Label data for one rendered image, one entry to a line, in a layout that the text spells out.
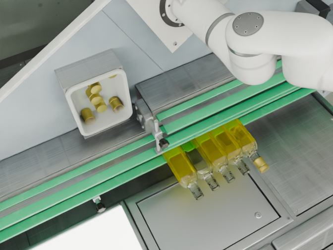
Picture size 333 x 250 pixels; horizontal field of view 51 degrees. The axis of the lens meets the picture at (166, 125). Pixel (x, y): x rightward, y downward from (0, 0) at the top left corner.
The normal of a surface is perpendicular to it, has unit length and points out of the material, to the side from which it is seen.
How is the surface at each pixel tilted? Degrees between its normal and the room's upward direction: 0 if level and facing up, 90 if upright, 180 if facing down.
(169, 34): 4
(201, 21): 88
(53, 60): 0
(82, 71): 90
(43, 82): 0
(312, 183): 91
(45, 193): 90
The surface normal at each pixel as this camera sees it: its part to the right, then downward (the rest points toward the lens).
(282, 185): -0.04, -0.57
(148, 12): 0.52, 0.67
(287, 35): -0.35, -0.29
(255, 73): -0.03, 0.90
